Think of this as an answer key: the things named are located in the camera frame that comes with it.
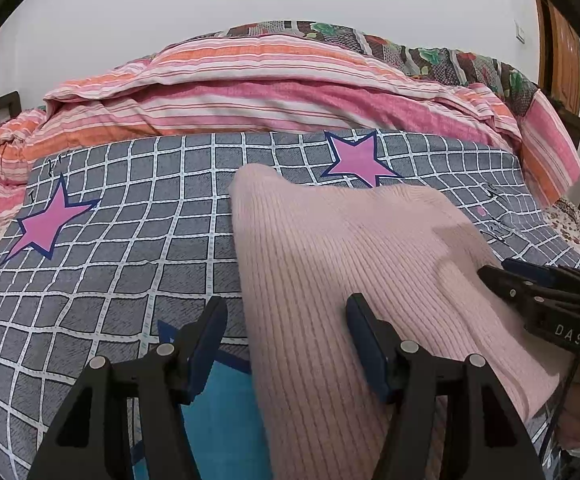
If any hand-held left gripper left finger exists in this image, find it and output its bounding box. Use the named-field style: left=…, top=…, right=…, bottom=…
left=26, top=296, right=229, bottom=480

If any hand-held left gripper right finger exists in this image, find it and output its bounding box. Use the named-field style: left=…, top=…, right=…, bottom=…
left=346, top=293, right=546, bottom=480

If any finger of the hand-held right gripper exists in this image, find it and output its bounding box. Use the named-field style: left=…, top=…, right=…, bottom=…
left=477, top=265, right=580, bottom=318
left=501, top=258, right=580, bottom=288

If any pink knit sweater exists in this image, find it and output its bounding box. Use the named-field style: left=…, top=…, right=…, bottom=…
left=230, top=164, right=564, bottom=480

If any grey checked star bedsheet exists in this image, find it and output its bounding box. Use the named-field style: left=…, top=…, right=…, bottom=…
left=0, top=129, right=580, bottom=480

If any wooden door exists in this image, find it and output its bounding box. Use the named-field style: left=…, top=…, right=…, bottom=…
left=532, top=0, right=580, bottom=122

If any pink orange striped quilt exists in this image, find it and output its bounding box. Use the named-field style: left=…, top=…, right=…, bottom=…
left=0, top=34, right=580, bottom=227

